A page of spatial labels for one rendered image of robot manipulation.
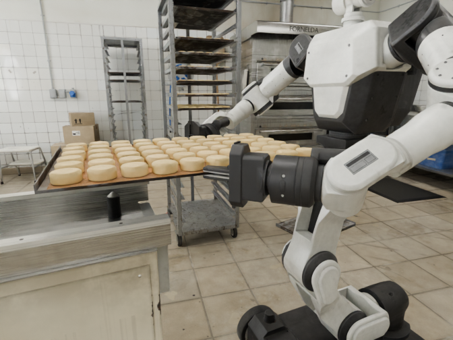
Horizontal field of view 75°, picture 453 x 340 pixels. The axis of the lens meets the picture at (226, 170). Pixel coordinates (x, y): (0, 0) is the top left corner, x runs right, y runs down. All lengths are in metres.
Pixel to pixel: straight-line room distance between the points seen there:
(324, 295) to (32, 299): 0.80
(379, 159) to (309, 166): 0.10
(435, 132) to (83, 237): 0.63
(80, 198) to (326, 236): 0.75
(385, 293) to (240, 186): 1.04
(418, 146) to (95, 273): 0.61
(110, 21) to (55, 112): 1.55
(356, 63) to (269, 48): 3.36
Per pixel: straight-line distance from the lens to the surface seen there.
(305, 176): 0.49
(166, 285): 0.74
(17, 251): 0.63
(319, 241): 1.02
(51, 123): 5.05
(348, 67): 0.90
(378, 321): 1.37
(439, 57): 0.73
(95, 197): 0.89
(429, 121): 0.58
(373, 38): 0.90
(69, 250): 0.63
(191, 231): 2.27
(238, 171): 0.53
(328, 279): 1.05
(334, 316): 1.25
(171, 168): 0.57
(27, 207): 0.91
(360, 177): 0.47
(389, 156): 0.50
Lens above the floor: 1.15
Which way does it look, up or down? 15 degrees down
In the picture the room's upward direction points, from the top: straight up
